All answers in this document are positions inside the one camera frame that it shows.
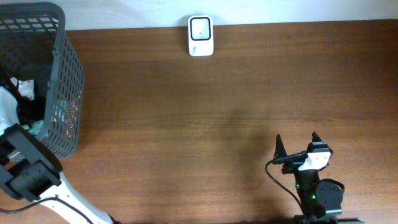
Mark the grey plastic mesh basket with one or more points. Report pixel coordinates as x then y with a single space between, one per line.
35 46

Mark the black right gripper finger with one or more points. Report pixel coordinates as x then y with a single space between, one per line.
316 138
280 151

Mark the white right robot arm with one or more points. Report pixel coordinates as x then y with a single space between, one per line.
319 199

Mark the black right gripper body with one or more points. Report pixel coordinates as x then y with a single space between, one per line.
290 167

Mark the white cream tube gold cap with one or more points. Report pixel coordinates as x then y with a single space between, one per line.
8 110

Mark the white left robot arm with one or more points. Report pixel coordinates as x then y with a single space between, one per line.
30 171

